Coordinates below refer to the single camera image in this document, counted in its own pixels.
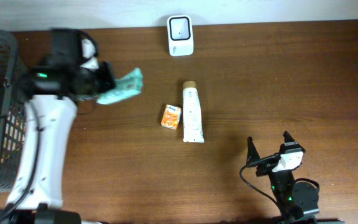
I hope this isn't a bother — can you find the teal snack packet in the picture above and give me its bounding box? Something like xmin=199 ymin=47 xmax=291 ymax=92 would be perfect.
xmin=96 ymin=68 xmax=144 ymax=105

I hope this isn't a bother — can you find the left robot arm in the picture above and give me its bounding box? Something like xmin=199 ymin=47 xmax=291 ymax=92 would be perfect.
xmin=0 ymin=28 xmax=116 ymax=223

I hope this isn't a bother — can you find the dark grey plastic basket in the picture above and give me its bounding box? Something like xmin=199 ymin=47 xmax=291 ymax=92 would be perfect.
xmin=0 ymin=30 xmax=26 ymax=192

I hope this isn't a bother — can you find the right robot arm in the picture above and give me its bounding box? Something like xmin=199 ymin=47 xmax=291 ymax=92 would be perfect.
xmin=239 ymin=131 xmax=343 ymax=223

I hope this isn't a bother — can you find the white barcode scanner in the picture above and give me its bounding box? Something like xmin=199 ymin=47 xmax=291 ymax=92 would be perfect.
xmin=167 ymin=15 xmax=194 ymax=57

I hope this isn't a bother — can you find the orange Kleenex tissue pack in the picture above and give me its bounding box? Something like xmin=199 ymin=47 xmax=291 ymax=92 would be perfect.
xmin=160 ymin=105 xmax=181 ymax=129

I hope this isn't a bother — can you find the white tube with cork cap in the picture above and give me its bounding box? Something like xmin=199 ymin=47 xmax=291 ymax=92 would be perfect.
xmin=183 ymin=81 xmax=204 ymax=143

